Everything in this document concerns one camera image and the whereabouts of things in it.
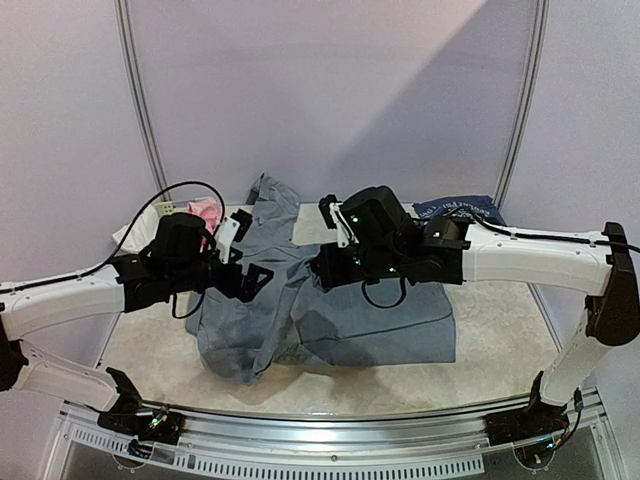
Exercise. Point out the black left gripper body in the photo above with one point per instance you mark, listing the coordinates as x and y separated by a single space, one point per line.
190 278

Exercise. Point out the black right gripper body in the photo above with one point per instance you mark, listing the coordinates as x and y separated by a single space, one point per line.
326 267

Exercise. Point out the grey garment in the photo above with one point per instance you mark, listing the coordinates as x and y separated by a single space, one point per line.
291 321

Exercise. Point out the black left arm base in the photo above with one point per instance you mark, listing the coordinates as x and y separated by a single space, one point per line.
131 415

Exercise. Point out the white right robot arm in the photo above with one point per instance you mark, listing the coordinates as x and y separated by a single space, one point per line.
584 282

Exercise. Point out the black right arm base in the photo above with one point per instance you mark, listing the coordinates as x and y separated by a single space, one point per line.
535 419

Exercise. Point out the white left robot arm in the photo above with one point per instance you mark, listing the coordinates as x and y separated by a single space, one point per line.
28 310

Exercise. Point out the beige perforated laundry basket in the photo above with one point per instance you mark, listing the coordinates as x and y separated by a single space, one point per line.
165 208

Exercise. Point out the white garment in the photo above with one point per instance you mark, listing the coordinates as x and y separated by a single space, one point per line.
140 235

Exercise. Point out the pink garment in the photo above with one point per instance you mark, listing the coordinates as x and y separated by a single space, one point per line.
209 210

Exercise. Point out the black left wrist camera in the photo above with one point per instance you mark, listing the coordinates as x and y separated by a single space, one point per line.
183 238

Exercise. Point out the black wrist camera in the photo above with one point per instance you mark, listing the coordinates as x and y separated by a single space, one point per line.
183 238
365 218

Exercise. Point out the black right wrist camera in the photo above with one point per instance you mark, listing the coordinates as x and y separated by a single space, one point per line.
365 218

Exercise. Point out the aluminium front rail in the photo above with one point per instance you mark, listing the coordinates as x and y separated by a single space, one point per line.
445 444

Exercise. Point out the left aluminium frame post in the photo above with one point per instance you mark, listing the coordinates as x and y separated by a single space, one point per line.
136 85

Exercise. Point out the aluminium frame post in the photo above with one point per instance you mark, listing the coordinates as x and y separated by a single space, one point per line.
136 85
525 99

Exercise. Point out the right aluminium frame post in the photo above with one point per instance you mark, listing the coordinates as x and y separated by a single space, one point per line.
525 99

